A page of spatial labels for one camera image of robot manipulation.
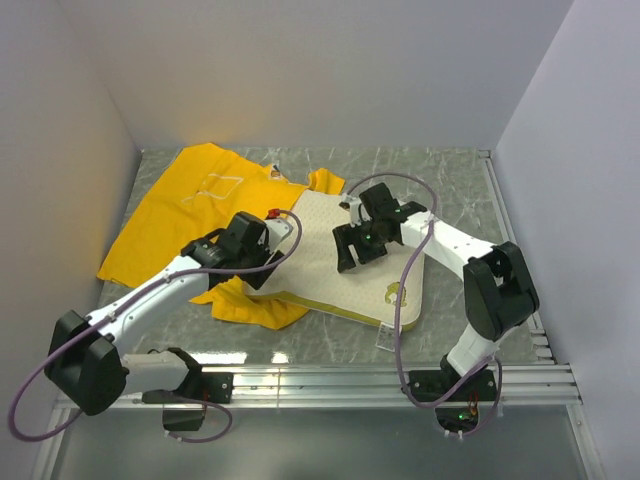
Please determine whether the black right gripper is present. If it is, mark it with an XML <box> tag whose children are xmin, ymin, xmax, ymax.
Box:
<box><xmin>332</xmin><ymin>219</ymin><xmax>387</xmax><ymax>274</ymax></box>

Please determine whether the cream dotted foam pillow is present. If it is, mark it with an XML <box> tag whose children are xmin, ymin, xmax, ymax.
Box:
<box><xmin>244</xmin><ymin>191</ymin><xmax>425</xmax><ymax>330</ymax></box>

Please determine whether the yellow printed pillowcase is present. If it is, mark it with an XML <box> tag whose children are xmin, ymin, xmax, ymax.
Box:
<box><xmin>96</xmin><ymin>142</ymin><xmax>346</xmax><ymax>330</ymax></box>

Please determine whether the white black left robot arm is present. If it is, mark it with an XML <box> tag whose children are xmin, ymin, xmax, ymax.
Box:
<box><xmin>45</xmin><ymin>212</ymin><xmax>294</xmax><ymax>416</ymax></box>

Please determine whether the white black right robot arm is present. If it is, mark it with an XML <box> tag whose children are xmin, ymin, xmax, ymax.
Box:
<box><xmin>333</xmin><ymin>183</ymin><xmax>540</xmax><ymax>406</ymax></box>

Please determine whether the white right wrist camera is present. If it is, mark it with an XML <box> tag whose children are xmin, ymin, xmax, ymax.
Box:
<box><xmin>339</xmin><ymin>194</ymin><xmax>368</xmax><ymax>226</ymax></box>

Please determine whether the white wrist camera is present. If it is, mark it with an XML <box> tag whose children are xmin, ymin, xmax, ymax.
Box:
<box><xmin>339</xmin><ymin>194</ymin><xmax>368</xmax><ymax>226</ymax></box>
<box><xmin>264</xmin><ymin>208</ymin><xmax>294</xmax><ymax>252</ymax></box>

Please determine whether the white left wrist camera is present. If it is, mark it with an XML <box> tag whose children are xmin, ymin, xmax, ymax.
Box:
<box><xmin>264</xmin><ymin>208</ymin><xmax>294</xmax><ymax>252</ymax></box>

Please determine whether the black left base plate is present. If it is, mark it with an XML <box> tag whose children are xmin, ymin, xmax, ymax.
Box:
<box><xmin>141</xmin><ymin>372</ymin><xmax>234</xmax><ymax>439</ymax></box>

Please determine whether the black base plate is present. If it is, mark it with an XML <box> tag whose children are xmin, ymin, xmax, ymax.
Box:
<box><xmin>141</xmin><ymin>372</ymin><xmax>234</xmax><ymax>439</ymax></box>
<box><xmin>409</xmin><ymin>367</ymin><xmax>504</xmax><ymax>439</ymax></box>

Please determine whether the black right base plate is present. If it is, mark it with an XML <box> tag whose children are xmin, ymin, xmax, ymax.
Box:
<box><xmin>409</xmin><ymin>367</ymin><xmax>504</xmax><ymax>439</ymax></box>

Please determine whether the aluminium front mounting rail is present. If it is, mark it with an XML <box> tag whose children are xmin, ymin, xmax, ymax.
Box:
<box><xmin>54</xmin><ymin>363</ymin><xmax>584</xmax><ymax>411</ymax></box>

